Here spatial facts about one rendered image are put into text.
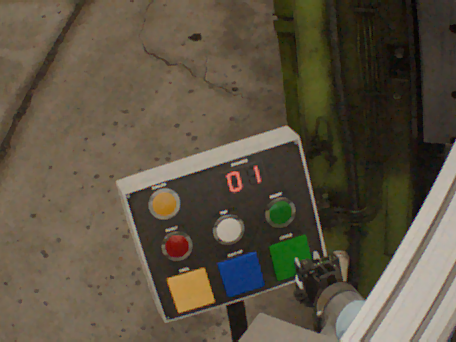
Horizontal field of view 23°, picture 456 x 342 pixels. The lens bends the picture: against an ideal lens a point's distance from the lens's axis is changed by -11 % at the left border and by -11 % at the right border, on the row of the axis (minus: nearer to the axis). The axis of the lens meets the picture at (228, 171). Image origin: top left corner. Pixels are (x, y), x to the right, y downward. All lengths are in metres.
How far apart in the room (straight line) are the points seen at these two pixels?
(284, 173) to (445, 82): 0.38
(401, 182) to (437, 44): 0.58
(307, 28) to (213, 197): 0.37
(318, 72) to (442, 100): 0.31
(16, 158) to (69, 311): 0.70
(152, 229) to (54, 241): 1.53
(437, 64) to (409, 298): 1.18
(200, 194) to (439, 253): 1.26
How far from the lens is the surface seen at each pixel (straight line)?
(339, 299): 2.00
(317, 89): 2.44
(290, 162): 2.30
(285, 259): 2.35
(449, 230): 1.08
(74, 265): 3.71
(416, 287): 1.04
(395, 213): 2.72
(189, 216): 2.28
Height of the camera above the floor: 2.87
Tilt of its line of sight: 48 degrees down
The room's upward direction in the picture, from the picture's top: 8 degrees counter-clockwise
